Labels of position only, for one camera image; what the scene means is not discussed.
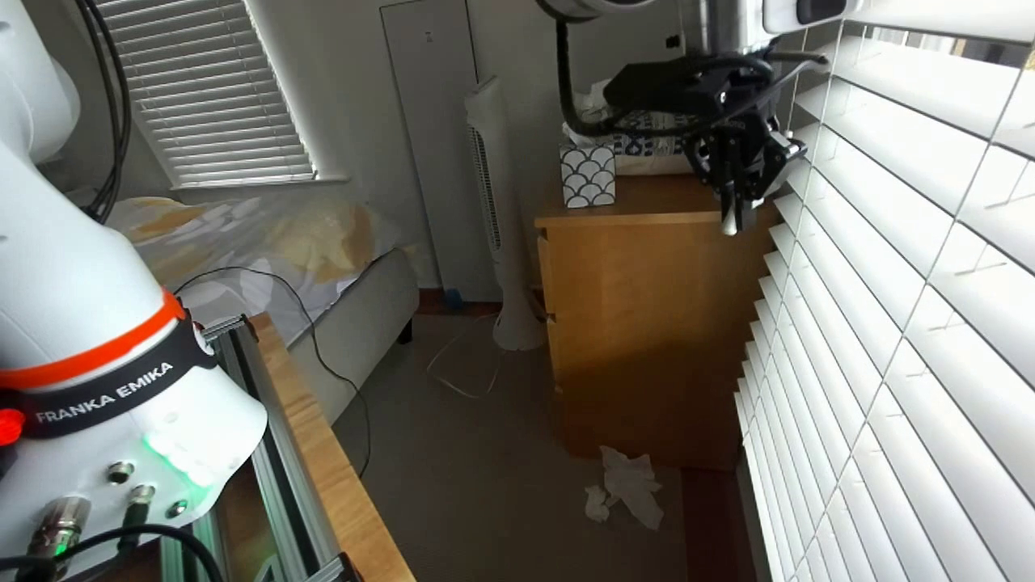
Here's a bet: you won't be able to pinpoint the bed with yellowish bedding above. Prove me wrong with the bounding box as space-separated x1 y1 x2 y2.
110 191 418 421

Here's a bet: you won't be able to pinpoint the crumpled white tissue on floor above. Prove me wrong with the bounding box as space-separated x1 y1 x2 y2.
586 445 664 529

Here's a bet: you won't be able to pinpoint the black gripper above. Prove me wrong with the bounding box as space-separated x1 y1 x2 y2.
685 111 805 237

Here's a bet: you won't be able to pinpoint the white window blinds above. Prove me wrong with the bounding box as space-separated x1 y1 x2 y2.
735 0 1035 582

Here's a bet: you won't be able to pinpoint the wooden three-drawer dresser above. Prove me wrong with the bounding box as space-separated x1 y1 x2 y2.
533 175 777 470

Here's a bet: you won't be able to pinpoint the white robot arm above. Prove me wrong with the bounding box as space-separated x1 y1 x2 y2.
0 0 267 582

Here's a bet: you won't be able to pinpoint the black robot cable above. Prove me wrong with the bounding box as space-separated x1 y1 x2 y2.
552 19 833 144

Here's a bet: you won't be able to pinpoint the white tower fan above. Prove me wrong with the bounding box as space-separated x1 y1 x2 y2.
466 78 542 353

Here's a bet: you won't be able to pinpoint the white leaning board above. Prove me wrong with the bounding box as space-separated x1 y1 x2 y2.
382 0 498 302

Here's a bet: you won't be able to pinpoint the wooden robot mounting table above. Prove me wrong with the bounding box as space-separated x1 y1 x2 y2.
249 315 418 582

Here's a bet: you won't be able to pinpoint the patterned tissue box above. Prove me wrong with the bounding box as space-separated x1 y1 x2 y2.
561 144 613 209

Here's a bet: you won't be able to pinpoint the white fan power cord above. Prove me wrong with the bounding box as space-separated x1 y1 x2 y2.
420 344 505 403

